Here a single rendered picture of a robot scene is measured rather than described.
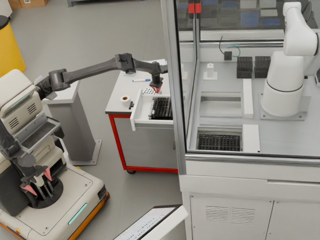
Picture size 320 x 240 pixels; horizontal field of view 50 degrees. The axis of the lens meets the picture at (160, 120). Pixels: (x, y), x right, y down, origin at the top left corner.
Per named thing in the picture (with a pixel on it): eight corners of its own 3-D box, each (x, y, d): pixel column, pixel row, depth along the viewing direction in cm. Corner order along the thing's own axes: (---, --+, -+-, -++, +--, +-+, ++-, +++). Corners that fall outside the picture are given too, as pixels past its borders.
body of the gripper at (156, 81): (164, 79, 235) (163, 71, 230) (157, 88, 229) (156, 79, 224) (155, 78, 238) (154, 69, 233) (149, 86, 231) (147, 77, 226)
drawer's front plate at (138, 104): (133, 131, 211) (129, 118, 203) (141, 101, 231) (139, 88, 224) (135, 131, 211) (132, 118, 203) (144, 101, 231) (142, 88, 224)
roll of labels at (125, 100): (119, 104, 241) (118, 99, 238) (125, 98, 245) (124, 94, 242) (126, 107, 237) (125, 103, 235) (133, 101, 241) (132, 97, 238)
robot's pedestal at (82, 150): (64, 166, 305) (34, 101, 253) (71, 141, 326) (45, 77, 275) (96, 165, 302) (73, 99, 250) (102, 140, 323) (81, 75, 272)
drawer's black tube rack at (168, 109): (149, 123, 212) (148, 115, 208) (154, 105, 224) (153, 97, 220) (185, 124, 208) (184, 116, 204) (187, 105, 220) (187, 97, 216)
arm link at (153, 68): (118, 55, 184) (123, 74, 183) (126, 51, 182) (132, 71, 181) (152, 62, 223) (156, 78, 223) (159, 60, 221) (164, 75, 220)
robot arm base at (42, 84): (47, 75, 195) (32, 87, 188) (53, 71, 189) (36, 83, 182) (57, 87, 197) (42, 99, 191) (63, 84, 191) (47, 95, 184)
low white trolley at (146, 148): (123, 177, 289) (105, 110, 237) (137, 126, 333) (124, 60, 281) (192, 181, 278) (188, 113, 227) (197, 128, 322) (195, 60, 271)
